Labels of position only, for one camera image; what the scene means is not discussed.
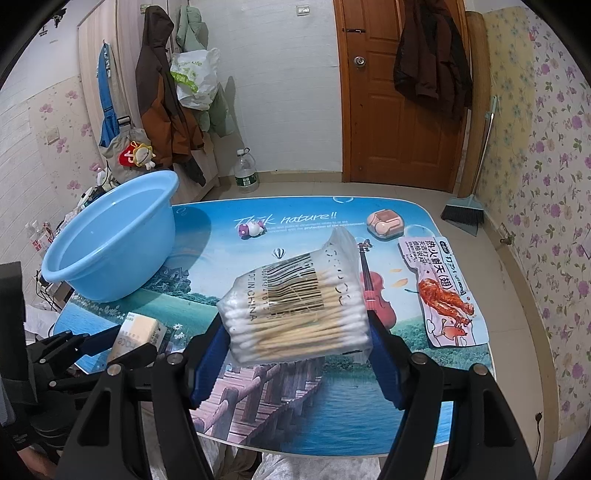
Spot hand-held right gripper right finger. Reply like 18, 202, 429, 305
367, 311, 539, 480

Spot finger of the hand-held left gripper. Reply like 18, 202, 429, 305
41, 342, 160, 393
28, 325, 123, 365

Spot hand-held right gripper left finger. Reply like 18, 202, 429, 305
55, 315, 232, 480

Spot yellow white tissue pack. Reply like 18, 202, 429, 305
107, 313, 168, 367

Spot cotton swab pack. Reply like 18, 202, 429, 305
216, 228, 374, 367

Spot chicken wing snack packet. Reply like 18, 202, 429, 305
398, 235, 489, 349

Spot light blue plastic basin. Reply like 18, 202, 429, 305
41, 170, 180, 303

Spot small pink plastic case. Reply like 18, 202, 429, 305
366, 209, 406, 240

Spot purple white toy figure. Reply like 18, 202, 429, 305
236, 220, 266, 240

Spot broom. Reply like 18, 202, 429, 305
441, 97, 498, 232

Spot teal dustpan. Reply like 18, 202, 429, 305
450, 194, 485, 237

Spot beige hanging bag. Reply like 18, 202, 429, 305
99, 129, 160, 185

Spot red yellow plush toy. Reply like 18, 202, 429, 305
119, 141, 155, 169

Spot large clear water bottle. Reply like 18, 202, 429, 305
235, 148, 258, 193

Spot blue hanging garment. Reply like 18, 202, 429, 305
96, 41, 120, 148

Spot brown orange hanging jacket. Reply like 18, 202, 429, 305
135, 6, 206, 188

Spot brown wooden door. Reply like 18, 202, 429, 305
333, 0, 472, 192

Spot white green plastic bag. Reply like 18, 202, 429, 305
170, 47, 221, 110

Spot dark brown hanging jacket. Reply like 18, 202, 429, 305
392, 0, 474, 123

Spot light wooden wardrobe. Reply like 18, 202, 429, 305
76, 0, 218, 201

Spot pale green hanging garment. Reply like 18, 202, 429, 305
175, 4, 236, 138

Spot black cables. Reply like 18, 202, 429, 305
34, 270, 75, 315

